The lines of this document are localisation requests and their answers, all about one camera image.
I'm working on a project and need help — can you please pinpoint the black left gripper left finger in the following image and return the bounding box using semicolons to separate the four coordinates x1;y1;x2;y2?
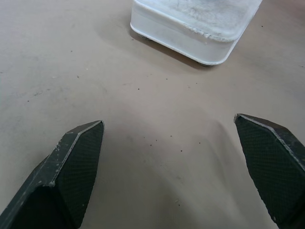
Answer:
0;120;105;229

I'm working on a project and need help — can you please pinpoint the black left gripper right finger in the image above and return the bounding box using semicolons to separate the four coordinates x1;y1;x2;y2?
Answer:
234;113;305;229

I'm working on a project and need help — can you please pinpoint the translucent white plastic container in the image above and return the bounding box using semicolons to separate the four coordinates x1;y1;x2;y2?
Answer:
130;0;260;67

